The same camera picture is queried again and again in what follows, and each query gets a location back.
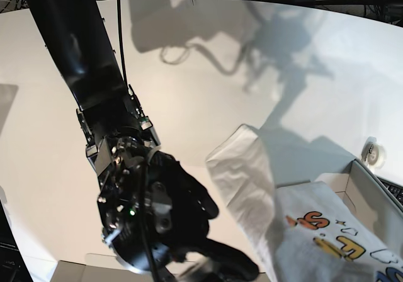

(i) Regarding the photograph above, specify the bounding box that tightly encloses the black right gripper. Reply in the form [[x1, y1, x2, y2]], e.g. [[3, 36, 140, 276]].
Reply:
[[150, 232, 259, 281]]

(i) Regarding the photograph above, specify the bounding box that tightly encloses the white t-shirt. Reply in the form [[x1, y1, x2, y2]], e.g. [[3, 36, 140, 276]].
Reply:
[[206, 125, 402, 281]]

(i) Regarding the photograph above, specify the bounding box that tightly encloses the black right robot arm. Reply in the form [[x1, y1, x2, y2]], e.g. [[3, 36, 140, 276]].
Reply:
[[26, 0, 259, 281]]

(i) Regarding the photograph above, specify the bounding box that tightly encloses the beige cardboard box right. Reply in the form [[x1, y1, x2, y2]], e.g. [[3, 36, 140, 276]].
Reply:
[[315, 159, 402, 255]]

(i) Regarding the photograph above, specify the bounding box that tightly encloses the clear tape dispenser roll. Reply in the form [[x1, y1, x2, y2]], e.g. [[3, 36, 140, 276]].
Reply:
[[361, 137, 387, 170]]

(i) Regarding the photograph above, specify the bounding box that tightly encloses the black computer keyboard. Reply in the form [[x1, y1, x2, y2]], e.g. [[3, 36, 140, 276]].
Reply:
[[377, 176, 402, 208]]

